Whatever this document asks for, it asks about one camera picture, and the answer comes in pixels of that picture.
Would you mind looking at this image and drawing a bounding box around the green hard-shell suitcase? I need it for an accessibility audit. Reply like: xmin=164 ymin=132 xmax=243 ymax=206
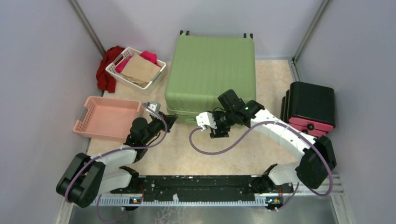
xmin=164 ymin=33 xmax=256 ymax=123

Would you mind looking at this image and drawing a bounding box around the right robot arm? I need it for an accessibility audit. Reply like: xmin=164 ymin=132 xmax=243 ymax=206
xmin=199 ymin=90 xmax=337 ymax=189

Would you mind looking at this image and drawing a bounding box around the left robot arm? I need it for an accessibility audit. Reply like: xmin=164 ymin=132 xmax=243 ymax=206
xmin=56 ymin=112 xmax=178 ymax=208

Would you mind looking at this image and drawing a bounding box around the pink plastic basket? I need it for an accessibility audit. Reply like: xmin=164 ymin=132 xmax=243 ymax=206
xmin=73 ymin=96 xmax=141 ymax=142

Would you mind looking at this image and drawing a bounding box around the white plastic basket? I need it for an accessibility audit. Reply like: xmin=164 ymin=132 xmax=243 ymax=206
xmin=105 ymin=47 xmax=167 ymax=96

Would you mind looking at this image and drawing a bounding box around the tan folded cloth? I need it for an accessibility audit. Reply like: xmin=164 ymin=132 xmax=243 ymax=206
xmin=121 ymin=54 xmax=161 ymax=87

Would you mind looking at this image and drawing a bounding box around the magenta cloth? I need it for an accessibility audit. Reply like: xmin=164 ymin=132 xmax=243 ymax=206
xmin=115 ymin=51 xmax=161 ymax=73

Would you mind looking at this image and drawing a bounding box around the red cloth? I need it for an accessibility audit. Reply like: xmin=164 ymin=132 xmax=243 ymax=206
xmin=96 ymin=45 xmax=125 ymax=93

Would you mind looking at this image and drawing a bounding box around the black and pink storage stack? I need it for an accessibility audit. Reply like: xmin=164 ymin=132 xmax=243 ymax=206
xmin=280 ymin=82 xmax=336 ymax=137

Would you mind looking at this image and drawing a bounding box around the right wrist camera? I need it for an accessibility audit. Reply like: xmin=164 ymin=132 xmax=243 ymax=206
xmin=196 ymin=112 xmax=217 ymax=131

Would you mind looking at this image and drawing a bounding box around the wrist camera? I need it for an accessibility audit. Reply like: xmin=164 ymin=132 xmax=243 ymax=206
xmin=144 ymin=101 xmax=161 ymax=115
xmin=196 ymin=112 xmax=217 ymax=131

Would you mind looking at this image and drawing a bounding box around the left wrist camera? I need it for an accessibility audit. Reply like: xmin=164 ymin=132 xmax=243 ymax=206
xmin=144 ymin=101 xmax=161 ymax=115

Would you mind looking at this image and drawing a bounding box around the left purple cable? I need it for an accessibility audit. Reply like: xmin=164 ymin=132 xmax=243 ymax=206
xmin=63 ymin=103 xmax=169 ymax=223

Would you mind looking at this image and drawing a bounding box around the left aluminium corner post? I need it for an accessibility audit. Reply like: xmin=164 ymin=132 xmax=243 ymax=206
xmin=68 ymin=0 xmax=106 ymax=57

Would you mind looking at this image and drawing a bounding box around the aluminium corner post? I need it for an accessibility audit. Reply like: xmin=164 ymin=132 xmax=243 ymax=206
xmin=292 ymin=0 xmax=331 ymax=64
xmin=68 ymin=0 xmax=106 ymax=57

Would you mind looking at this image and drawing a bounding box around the right aluminium corner post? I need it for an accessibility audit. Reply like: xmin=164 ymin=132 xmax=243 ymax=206
xmin=292 ymin=0 xmax=331 ymax=64

